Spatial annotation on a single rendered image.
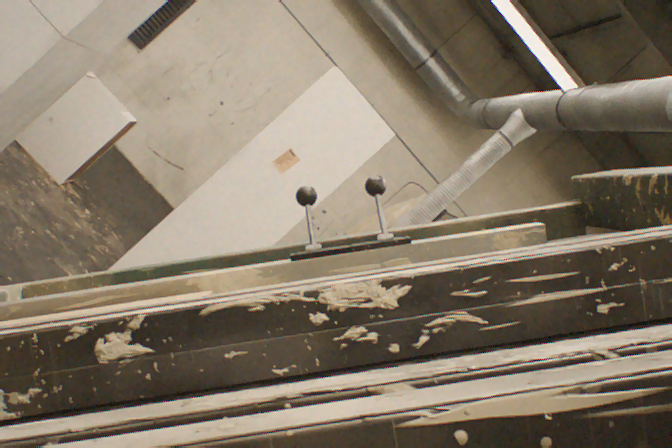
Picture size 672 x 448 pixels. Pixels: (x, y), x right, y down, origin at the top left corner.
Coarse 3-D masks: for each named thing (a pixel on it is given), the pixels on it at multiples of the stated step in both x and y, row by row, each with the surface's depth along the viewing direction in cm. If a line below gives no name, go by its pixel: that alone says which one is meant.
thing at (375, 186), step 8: (376, 176) 129; (368, 184) 129; (376, 184) 128; (384, 184) 129; (368, 192) 129; (376, 192) 129; (384, 192) 130; (376, 200) 128; (384, 224) 126; (384, 232) 126; (384, 240) 124
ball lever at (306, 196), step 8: (296, 192) 129; (304, 192) 128; (312, 192) 128; (296, 200) 129; (304, 200) 128; (312, 200) 128; (312, 216) 128; (312, 224) 127; (312, 232) 126; (312, 240) 125; (312, 248) 124; (320, 248) 124
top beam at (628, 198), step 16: (576, 176) 151; (592, 176) 141; (608, 176) 133; (624, 176) 126; (640, 176) 120; (656, 176) 114; (576, 192) 151; (592, 192) 142; (608, 192) 134; (624, 192) 127; (640, 192) 121; (656, 192) 115; (592, 208) 143; (608, 208) 135; (624, 208) 128; (640, 208) 122; (656, 208) 116; (592, 224) 145; (608, 224) 136; (624, 224) 129; (640, 224) 123; (656, 224) 117
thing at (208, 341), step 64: (512, 256) 63; (576, 256) 62; (640, 256) 62; (64, 320) 65; (128, 320) 61; (192, 320) 62; (256, 320) 62; (320, 320) 62; (384, 320) 62; (448, 320) 62; (512, 320) 62; (576, 320) 63; (640, 320) 63; (0, 384) 61; (64, 384) 61; (128, 384) 62; (192, 384) 62
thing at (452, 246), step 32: (544, 224) 124; (352, 256) 123; (384, 256) 123; (416, 256) 123; (448, 256) 123; (96, 288) 126; (128, 288) 122; (160, 288) 122; (192, 288) 122; (224, 288) 122; (0, 320) 122
